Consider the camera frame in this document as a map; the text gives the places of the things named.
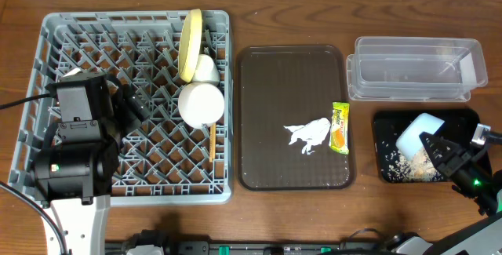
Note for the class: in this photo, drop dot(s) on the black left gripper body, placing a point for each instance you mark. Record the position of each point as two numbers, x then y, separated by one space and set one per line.
128 104

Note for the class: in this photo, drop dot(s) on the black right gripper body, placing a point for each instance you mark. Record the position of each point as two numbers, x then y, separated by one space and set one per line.
473 181

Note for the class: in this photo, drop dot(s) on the light blue bowl with rice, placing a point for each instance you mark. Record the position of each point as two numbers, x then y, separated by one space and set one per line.
409 142

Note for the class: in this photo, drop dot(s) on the pink bowl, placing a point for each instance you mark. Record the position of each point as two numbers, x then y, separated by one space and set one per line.
200 104

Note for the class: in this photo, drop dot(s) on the white cup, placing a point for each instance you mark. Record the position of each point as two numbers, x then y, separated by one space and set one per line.
206 71

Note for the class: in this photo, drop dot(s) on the wooden chopstick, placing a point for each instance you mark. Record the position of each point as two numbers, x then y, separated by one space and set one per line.
213 142
210 146

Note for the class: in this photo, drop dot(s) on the yellow plate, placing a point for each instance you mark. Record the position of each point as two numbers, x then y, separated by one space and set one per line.
190 43

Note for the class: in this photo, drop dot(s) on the yellow green snack wrapper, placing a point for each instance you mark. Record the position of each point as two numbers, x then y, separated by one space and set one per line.
339 128

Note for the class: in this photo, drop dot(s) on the white tissue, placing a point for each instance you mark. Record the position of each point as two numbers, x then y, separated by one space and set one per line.
312 134

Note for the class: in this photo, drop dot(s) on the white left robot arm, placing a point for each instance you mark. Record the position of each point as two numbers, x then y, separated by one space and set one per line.
73 171

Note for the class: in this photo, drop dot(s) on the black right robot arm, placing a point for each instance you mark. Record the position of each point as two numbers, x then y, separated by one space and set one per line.
483 237

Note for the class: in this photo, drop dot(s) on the grey plastic dishwasher rack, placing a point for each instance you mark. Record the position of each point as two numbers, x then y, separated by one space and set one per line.
165 161

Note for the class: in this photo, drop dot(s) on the black plastic tray bin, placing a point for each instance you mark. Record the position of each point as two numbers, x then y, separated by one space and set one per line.
388 126

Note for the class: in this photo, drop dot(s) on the spilled rice pile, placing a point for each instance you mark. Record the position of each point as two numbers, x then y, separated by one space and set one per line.
396 168

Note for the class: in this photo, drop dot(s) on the clear plastic bin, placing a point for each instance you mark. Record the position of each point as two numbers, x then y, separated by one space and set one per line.
415 69

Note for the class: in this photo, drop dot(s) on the dark brown serving tray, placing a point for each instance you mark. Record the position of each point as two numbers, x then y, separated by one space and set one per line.
282 88

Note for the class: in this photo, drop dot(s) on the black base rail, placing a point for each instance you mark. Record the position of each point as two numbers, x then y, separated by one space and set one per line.
203 245

